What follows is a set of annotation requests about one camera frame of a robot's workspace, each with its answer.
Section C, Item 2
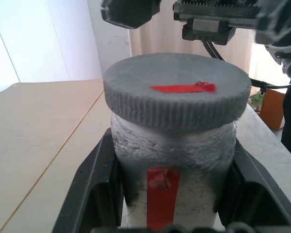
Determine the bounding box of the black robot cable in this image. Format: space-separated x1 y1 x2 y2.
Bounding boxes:
202 40 226 62
248 77 291 96

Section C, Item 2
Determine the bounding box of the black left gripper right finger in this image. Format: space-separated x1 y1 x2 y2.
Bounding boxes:
212 140 291 233

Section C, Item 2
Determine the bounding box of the grey jar with red tape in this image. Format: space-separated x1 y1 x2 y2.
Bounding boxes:
110 113 238 231

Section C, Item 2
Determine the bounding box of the grey ribbed lid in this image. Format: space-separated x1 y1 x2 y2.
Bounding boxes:
103 52 252 134

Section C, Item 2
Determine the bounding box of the orange box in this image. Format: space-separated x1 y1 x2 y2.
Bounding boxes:
260 88 286 131

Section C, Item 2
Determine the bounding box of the small green plant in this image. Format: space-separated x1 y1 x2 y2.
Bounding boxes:
249 92 264 113

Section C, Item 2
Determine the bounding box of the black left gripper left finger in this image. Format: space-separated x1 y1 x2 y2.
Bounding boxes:
50 128 127 233

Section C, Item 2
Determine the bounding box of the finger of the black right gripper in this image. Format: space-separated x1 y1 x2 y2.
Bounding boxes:
100 0 162 30
254 0 291 47

